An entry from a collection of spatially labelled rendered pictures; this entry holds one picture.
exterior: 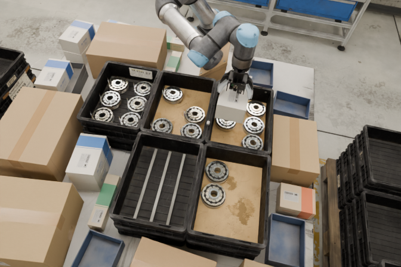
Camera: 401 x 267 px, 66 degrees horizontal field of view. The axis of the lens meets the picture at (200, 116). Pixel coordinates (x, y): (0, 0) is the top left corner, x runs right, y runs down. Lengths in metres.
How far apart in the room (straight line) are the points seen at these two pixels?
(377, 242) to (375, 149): 0.56
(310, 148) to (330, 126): 1.31
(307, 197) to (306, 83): 0.82
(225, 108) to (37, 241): 0.86
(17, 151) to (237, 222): 0.98
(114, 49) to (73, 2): 2.20
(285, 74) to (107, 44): 1.12
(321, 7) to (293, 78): 1.42
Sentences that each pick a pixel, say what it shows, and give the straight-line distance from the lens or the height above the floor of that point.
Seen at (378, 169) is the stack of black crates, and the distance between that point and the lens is 2.16.
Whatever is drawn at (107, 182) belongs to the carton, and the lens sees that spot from 1.50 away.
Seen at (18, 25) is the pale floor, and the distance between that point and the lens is 3.81.
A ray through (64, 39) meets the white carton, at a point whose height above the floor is 0.88.
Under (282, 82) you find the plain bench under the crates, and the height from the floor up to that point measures 0.70.
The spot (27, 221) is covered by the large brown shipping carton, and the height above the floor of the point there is 0.90.
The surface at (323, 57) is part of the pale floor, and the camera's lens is 3.47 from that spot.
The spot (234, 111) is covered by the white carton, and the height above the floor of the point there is 1.11.
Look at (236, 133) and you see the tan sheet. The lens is 1.54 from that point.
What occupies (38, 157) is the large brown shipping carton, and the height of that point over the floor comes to 0.90.
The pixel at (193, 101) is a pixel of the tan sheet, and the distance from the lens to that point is 1.64.
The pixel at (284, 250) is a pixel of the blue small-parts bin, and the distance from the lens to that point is 1.49.
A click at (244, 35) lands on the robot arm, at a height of 1.46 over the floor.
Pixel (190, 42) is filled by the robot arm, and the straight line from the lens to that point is 1.17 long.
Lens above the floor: 2.09
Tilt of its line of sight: 53 degrees down
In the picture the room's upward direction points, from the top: 6 degrees clockwise
